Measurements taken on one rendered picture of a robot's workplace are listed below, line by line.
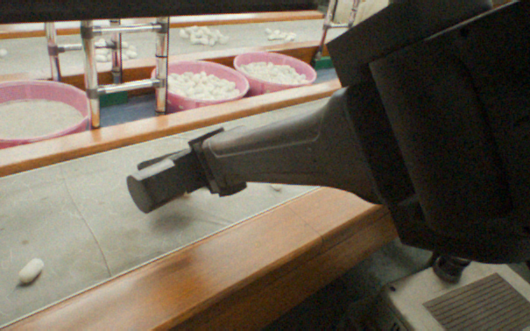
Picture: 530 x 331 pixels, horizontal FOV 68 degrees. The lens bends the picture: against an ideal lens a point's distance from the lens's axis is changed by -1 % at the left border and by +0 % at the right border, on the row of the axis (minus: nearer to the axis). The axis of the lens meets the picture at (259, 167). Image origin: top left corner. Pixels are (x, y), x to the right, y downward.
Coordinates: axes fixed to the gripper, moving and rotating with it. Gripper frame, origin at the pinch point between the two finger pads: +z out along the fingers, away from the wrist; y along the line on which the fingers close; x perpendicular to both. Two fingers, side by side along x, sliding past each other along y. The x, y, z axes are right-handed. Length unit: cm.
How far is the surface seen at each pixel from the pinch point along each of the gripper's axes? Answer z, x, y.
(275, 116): 10.0, -6.2, -41.7
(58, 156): 11.2, -9.3, 11.6
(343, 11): 219, -120, -378
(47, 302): -9.7, 11.0, 22.8
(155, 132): 10.9, -9.3, -8.2
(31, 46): 58, -47, -1
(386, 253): 42, 63, -110
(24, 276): -7.6, 7.0, 24.0
